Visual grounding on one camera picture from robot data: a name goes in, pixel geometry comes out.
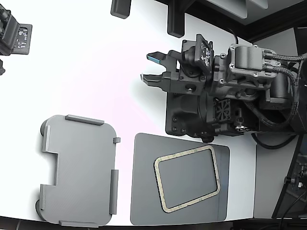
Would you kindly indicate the beige rounded rectangular frame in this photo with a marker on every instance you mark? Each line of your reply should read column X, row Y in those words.
column 192, row 201

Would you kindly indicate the small black mount piece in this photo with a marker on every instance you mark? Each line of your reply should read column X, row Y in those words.
column 2, row 68

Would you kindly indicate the light gray plastic box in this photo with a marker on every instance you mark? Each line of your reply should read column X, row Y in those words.
column 81, row 167

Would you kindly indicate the black wrist camera with board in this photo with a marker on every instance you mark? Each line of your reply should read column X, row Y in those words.
column 204, row 51

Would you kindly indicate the black electronics device with knob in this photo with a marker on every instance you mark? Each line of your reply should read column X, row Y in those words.
column 299, row 175

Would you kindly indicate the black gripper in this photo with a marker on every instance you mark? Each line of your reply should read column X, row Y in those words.
column 182, row 83

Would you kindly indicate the black camera with circuit board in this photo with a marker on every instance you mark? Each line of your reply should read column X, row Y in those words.
column 12, row 38

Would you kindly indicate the black frame rail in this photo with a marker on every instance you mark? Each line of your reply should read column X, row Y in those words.
column 263, row 28

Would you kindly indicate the black diagonal pole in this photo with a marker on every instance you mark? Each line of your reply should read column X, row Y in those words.
column 287, row 177

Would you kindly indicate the black stand leg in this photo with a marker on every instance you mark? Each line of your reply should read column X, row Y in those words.
column 175, row 21
column 120, row 8

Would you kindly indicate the dark gray flat mat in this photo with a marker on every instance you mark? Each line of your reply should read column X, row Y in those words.
column 144, row 179

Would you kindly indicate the black six-joint robot arm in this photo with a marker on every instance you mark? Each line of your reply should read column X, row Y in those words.
column 244, row 60

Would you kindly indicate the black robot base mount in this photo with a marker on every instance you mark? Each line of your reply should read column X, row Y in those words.
column 182, row 112

